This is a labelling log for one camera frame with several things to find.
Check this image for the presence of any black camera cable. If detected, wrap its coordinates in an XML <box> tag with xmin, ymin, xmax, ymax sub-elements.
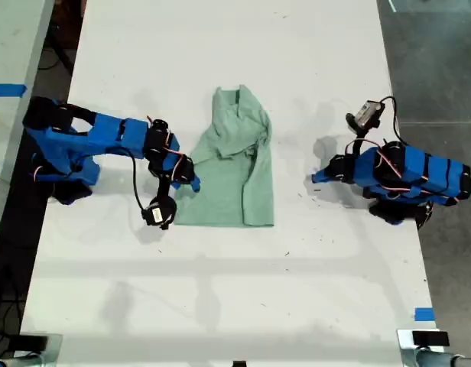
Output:
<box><xmin>130</xmin><ymin>151</ymin><xmax>148</xmax><ymax>217</ymax></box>
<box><xmin>378</xmin><ymin>95</ymin><xmax>404</xmax><ymax>145</ymax></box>

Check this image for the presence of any small black box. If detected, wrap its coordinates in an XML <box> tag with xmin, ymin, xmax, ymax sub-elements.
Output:
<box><xmin>18</xmin><ymin>334</ymin><xmax>49</xmax><ymax>351</ymax></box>
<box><xmin>411</xmin><ymin>330</ymin><xmax>450</xmax><ymax>347</ymax></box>

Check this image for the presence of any black camera box white label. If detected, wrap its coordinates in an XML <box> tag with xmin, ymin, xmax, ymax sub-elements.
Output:
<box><xmin>141</xmin><ymin>195</ymin><xmax>178</xmax><ymax>231</ymax></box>

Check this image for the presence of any pale side table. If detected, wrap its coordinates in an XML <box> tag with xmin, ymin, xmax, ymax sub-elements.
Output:
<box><xmin>0</xmin><ymin>0</ymin><xmax>56</xmax><ymax>245</ymax></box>

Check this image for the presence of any black floor cable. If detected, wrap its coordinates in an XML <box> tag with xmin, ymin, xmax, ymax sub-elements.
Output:
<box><xmin>38</xmin><ymin>45</ymin><xmax>70</xmax><ymax>72</ymax></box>

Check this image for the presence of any pale green T-shirt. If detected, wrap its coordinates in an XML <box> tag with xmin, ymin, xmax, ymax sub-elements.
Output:
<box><xmin>173</xmin><ymin>84</ymin><xmax>275</xmax><ymax>228</ymax></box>

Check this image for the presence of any long blue tape strip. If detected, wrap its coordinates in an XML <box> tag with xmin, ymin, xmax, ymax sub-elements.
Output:
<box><xmin>0</xmin><ymin>83</ymin><xmax>28</xmax><ymax>97</ymax></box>

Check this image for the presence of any black silver camera box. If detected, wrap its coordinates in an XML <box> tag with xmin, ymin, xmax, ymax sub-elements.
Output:
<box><xmin>345</xmin><ymin>99</ymin><xmax>386</xmax><ymax>135</ymax></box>

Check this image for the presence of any metal table clamp bracket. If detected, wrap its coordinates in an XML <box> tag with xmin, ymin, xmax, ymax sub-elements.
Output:
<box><xmin>0</xmin><ymin>333</ymin><xmax>63</xmax><ymax>367</ymax></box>
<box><xmin>396</xmin><ymin>328</ymin><xmax>471</xmax><ymax>367</ymax></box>

